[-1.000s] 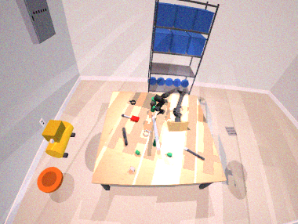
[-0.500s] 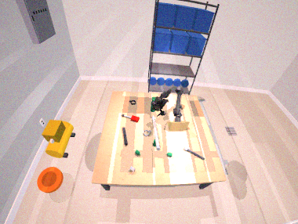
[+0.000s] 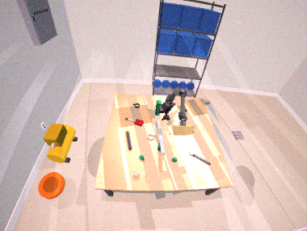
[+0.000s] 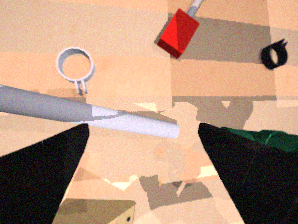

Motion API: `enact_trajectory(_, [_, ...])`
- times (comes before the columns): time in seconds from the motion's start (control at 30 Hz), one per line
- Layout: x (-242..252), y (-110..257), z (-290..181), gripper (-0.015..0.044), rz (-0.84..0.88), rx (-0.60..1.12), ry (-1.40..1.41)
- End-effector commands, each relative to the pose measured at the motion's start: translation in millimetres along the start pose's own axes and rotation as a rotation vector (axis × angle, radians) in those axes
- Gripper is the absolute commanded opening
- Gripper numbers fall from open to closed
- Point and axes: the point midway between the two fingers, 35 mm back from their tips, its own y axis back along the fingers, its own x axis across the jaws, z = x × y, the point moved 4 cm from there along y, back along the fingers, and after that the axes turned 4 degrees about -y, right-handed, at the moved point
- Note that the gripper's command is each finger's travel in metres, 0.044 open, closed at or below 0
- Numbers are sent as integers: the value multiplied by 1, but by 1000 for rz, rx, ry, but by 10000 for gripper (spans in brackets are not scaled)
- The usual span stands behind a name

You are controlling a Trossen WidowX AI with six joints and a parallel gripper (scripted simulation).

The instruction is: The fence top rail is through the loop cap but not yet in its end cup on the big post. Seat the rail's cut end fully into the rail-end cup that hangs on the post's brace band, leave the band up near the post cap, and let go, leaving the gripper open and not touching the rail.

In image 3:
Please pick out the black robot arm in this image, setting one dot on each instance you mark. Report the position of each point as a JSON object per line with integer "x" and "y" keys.
{"x": 169, "y": 104}

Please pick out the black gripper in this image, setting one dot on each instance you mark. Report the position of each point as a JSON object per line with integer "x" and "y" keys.
{"x": 166, "y": 117}

